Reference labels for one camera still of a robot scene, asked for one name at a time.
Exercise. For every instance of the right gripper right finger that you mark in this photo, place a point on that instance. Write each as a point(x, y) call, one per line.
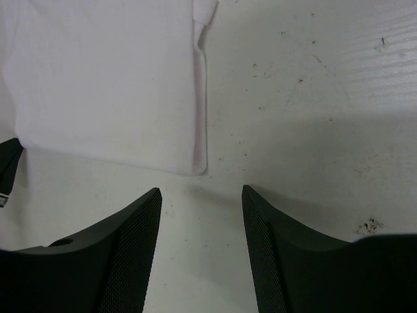
point(298, 269)

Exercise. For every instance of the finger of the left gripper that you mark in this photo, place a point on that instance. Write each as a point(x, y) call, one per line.
point(11, 151)

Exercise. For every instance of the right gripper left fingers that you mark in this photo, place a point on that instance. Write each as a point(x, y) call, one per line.
point(103, 268)

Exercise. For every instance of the white tank top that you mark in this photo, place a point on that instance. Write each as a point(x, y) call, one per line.
point(118, 81)

